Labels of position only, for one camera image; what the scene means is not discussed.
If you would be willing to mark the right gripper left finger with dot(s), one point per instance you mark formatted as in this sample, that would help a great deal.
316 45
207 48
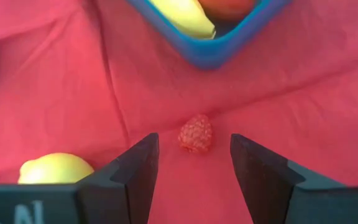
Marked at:
104 199

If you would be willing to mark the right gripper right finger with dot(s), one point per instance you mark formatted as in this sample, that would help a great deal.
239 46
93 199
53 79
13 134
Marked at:
291 199

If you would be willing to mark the yellow toy lemon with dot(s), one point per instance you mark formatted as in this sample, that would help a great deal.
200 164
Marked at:
54 169

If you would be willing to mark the small red toy raspberry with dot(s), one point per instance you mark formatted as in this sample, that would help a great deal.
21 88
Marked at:
196 133

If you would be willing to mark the yellow toy banana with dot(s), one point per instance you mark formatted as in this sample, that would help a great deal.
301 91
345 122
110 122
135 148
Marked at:
185 17

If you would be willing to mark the red toy strawberry green leaf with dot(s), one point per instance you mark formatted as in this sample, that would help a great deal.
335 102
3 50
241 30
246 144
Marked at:
225 8

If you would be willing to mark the blue plastic tupperware container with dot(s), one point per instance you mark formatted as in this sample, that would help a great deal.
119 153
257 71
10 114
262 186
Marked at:
207 54

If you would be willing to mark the red cloth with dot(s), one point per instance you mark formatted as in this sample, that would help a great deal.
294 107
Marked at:
73 93

